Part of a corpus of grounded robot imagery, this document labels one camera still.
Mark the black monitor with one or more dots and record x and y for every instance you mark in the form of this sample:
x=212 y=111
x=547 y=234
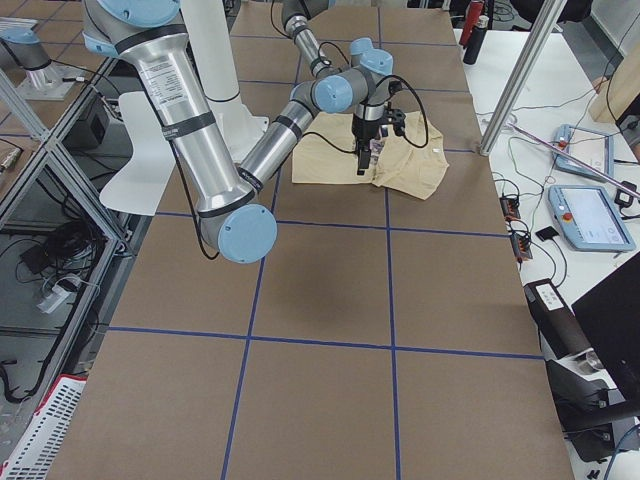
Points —
x=608 y=315

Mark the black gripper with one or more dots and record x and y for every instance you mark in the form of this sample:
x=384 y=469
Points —
x=363 y=132

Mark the near blue teach pendant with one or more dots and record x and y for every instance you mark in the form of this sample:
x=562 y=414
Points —
x=587 y=218

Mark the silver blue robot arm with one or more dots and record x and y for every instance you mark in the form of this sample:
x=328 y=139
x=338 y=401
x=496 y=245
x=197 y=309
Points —
x=152 y=36
x=295 y=18

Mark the white perforated basket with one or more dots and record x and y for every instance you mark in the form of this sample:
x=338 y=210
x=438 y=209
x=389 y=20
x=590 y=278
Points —
x=42 y=440

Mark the red water bottle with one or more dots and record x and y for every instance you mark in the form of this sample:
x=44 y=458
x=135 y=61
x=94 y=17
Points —
x=473 y=12

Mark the far blue teach pendant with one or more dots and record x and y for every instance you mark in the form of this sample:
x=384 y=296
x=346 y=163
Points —
x=592 y=147

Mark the pale yellow printed t-shirt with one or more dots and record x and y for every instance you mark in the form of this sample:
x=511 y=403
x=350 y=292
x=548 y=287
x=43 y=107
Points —
x=414 y=165

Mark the black water bottle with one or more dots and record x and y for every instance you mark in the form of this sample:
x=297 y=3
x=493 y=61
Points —
x=475 y=41

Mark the white plastic chair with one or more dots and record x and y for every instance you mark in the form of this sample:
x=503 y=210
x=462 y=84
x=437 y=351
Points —
x=140 y=184

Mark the blue teach pendant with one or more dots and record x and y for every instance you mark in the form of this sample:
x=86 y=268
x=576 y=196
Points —
x=587 y=218
x=592 y=147

